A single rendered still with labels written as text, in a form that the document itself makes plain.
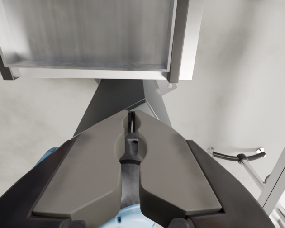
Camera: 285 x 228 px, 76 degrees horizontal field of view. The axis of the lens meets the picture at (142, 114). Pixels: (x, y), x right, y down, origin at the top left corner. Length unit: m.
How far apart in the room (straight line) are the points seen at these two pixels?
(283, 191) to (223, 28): 1.01
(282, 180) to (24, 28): 1.33
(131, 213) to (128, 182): 0.06
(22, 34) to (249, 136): 1.67
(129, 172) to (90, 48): 0.26
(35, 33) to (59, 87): 1.04
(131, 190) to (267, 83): 1.36
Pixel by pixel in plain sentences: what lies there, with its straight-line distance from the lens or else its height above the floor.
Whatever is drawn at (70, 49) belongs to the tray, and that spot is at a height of 0.88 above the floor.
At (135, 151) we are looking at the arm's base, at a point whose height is 0.84.
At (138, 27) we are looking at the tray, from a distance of 0.33.
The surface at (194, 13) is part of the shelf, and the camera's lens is 0.34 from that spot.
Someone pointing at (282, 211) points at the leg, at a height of 0.58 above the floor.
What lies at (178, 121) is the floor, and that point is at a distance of 1.45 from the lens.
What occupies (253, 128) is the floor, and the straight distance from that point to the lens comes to 1.74.
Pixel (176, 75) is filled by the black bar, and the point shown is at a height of 0.90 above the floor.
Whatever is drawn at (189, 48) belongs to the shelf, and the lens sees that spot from 0.35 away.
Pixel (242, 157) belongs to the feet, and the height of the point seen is 0.13.
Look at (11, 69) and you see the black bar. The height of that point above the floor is 0.90.
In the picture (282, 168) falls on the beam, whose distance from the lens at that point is 1.34.
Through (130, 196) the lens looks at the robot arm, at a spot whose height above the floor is 0.98.
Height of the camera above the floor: 1.21
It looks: 61 degrees down
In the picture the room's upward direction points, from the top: 175 degrees clockwise
